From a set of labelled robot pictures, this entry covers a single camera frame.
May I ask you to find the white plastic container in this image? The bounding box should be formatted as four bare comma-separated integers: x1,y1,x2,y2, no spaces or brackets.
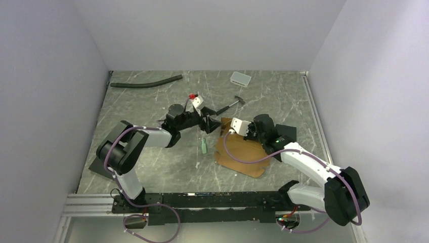
230,71,251,88

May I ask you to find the black foam hose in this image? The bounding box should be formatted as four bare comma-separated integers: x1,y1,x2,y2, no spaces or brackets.
110,74,184,90

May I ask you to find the small hammer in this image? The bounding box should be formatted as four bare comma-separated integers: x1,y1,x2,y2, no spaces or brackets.
215,96,245,115

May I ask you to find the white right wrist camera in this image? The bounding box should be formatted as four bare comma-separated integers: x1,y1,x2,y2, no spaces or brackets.
230,117,251,137

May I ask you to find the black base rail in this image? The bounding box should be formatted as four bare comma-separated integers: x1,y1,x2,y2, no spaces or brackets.
111,191,309,226

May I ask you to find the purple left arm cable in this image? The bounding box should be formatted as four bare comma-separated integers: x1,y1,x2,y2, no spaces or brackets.
103,126,182,243

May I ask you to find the brown cardboard box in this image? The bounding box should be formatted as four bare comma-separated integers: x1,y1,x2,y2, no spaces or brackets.
214,117,270,178

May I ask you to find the black rectangular pad left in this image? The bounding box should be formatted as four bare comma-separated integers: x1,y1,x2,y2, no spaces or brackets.
89,157,113,180

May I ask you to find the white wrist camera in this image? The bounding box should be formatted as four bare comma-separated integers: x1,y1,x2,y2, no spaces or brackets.
230,117,251,137
189,94,205,109

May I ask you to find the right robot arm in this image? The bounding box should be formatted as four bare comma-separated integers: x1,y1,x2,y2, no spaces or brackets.
232,114,370,226

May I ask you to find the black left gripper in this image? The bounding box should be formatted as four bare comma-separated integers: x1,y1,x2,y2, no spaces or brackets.
178,107,224,134

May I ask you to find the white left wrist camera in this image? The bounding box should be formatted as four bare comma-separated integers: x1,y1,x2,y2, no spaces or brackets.
189,94,205,109

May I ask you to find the aluminium frame rail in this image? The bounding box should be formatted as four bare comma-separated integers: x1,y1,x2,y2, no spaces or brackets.
62,193,358,217

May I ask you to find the black rectangular pad right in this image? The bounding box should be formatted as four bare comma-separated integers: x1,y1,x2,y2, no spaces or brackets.
271,124,297,152

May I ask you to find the black rectangular pad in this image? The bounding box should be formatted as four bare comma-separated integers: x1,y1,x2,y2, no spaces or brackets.
89,157,113,180
271,124,297,152

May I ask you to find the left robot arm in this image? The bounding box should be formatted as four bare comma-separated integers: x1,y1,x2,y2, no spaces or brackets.
95,104,222,213

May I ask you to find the green plastic tube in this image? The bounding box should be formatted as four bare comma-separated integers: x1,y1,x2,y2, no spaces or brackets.
201,138,208,154

